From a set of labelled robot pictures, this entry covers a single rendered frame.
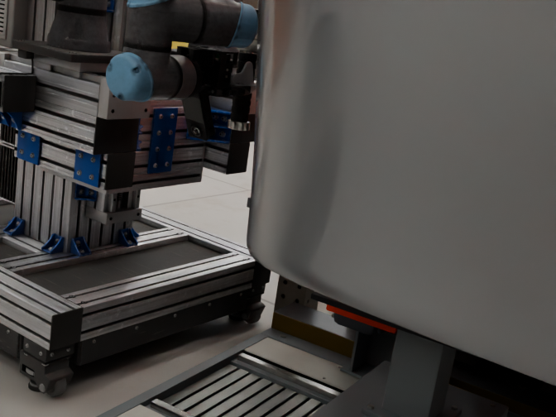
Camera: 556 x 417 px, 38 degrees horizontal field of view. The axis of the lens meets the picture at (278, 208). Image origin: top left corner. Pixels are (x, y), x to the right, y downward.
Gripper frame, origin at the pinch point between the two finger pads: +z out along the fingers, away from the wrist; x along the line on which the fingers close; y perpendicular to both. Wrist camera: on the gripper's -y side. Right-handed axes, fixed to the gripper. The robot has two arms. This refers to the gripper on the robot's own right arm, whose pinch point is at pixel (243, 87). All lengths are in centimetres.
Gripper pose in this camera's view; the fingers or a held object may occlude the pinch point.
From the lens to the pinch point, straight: 157.7
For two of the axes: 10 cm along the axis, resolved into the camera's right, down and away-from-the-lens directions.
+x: -8.5, -2.5, 4.7
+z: 5.1, -1.4, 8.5
